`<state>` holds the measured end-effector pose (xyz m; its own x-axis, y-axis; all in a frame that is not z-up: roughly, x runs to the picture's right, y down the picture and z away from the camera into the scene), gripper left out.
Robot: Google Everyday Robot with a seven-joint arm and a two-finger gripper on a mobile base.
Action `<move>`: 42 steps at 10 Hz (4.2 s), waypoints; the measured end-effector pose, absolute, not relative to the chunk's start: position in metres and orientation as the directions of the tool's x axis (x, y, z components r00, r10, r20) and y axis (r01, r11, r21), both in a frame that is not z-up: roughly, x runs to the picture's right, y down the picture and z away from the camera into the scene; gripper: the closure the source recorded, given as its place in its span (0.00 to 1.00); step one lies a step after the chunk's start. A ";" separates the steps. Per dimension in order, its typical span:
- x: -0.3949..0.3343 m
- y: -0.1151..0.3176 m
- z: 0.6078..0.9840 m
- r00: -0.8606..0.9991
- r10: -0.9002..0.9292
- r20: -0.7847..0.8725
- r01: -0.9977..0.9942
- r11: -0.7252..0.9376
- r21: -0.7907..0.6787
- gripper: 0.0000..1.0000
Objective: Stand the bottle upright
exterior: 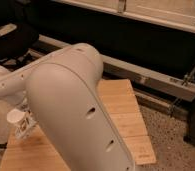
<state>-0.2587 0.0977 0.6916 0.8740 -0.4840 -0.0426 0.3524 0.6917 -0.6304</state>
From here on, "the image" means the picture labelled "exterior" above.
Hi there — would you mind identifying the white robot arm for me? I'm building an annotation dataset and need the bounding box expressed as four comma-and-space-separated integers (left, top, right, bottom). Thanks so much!
0, 43, 135, 171

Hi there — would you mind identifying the metal clamp rod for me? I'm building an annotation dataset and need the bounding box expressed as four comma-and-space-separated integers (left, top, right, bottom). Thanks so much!
169, 66, 195, 116

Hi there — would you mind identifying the black office chair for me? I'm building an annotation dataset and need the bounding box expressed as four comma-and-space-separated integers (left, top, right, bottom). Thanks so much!
0, 23, 39, 65

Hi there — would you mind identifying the metal frame beam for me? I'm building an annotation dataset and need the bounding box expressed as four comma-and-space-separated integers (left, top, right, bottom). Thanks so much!
29, 34, 195, 103

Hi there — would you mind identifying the white plastic cup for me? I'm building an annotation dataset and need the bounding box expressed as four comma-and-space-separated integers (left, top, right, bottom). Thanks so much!
7, 108, 37, 139

